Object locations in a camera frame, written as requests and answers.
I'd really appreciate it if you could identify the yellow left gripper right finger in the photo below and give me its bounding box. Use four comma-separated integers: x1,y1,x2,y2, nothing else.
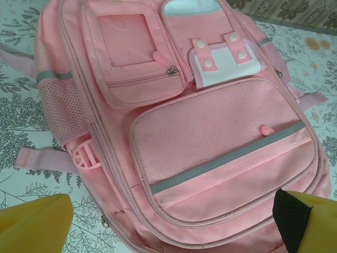
272,188,337,253

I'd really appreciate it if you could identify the pink backpack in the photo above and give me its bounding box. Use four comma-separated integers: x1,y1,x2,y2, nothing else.
0,0,333,253

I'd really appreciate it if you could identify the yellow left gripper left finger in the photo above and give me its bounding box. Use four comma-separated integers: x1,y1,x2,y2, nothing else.
0,193,75,253

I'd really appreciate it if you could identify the floral tablecloth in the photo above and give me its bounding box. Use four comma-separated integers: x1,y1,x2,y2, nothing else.
0,0,337,253

